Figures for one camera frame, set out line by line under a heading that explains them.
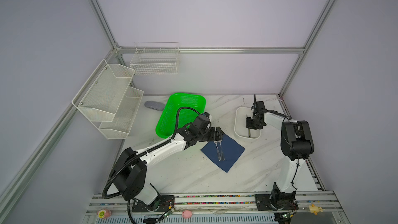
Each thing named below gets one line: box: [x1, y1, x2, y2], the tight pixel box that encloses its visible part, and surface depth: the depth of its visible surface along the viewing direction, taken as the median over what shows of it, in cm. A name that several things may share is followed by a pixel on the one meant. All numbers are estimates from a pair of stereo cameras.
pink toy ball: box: [181, 210, 193, 219], surface depth 71 cm
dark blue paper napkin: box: [200, 133, 246, 173], surface depth 93 cm
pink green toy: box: [96, 208, 112, 219], surface depth 69 cm
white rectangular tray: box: [233, 106, 262, 140], surface depth 100 cm
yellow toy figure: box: [308, 203, 326, 216], surface depth 70 cm
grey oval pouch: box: [144, 100, 166, 111], surface depth 113 cm
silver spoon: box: [217, 139, 225, 161], surface depth 92 cm
